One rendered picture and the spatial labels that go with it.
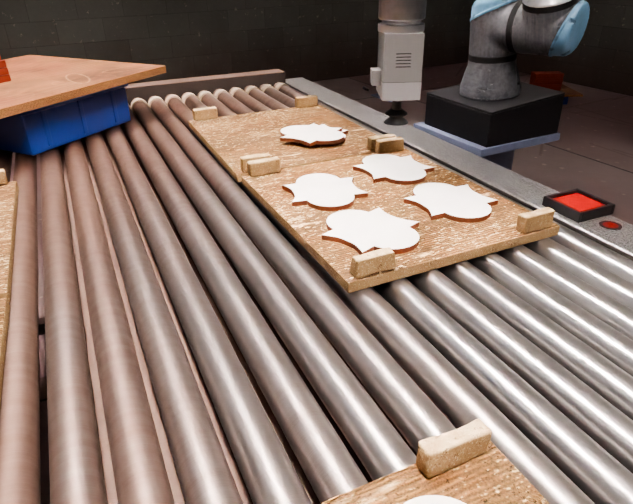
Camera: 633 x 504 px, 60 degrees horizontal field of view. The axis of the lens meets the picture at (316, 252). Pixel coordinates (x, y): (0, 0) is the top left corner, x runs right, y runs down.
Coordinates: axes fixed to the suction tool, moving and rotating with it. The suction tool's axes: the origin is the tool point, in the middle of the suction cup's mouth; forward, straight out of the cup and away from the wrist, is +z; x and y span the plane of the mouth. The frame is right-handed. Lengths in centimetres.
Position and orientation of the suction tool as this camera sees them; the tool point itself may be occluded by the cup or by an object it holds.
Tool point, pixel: (395, 122)
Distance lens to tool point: 99.3
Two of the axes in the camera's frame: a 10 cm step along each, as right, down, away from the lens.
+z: 0.2, 8.8, 4.8
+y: 0.2, 4.8, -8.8
